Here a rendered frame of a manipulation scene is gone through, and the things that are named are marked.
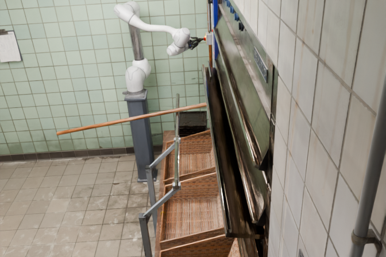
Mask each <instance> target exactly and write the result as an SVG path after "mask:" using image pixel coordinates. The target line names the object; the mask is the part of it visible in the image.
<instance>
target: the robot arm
mask: <svg viewBox="0 0 386 257"><path fill-rule="evenodd" d="M114 13H115V14H116V16H117V17H119V18H120V19H121V20H123V21H125V22H127V23H128V27H129V33H130V39H131V43H132V50H133V56H134V60H133V62H132V66H131V67H129V68H128V69H127V70H126V73H125V79H126V86H127V89H128V90H127V91H123V92H122V94H123V95H126V97H125V98H126V99H129V98H144V97H145V96H144V95H145V91H146V89H144V88H143V84H144V81H145V80H146V79H147V78H148V76H149V75H150V73H151V67H150V64H149V63H148V60H147V59H146V58H145V57H144V51H143V47H142V41H141V34H140V29H141V30H144V31H147V32H167V33H169V34H171V35H172V38H173V39H174V42H173V43H172V44H171V45H170V46H169V47H168V48H167V53H168V54H169V55H170V56H176V55H179V54H181V53H182V52H184V51H186V50H188V49H190V50H193V49H194V48H195V47H196V46H198V43H199V42H201V41H202V40H204V38H198V37H190V31H189V30H188V29H187V28H181V29H175V28H172V27H170V26H165V25H148V24H146V23H144V22H142V21H141V20H140V6H139V4H138V3H137V2H134V1H130V2H127V3H125V4H123V5H120V4H117V5H116V6H115V7H114ZM191 39H194V40H191Z"/></svg>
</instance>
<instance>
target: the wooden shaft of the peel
mask: <svg viewBox="0 0 386 257"><path fill-rule="evenodd" d="M201 107H207V104H206V103H201V104H195V105H191V106H186V107H180V108H175V109H171V110H165V111H160V112H154V113H151V114H145V115H140V116H134V117H131V118H125V119H119V120H114V121H110V122H105V123H99V124H94V125H90V126H84V127H78V128H73V129H69V130H64V131H58V132H57V133H56V134H57V135H63V134H68V133H74V132H77V131H83V130H89V129H94V128H98V127H103V126H109V125H113V124H119V123H124V122H130V121H133V120H139V119H145V118H150V117H154V116H160V115H165V114H171V113H174V112H180V111H186V110H191V109H195V108H201Z"/></svg>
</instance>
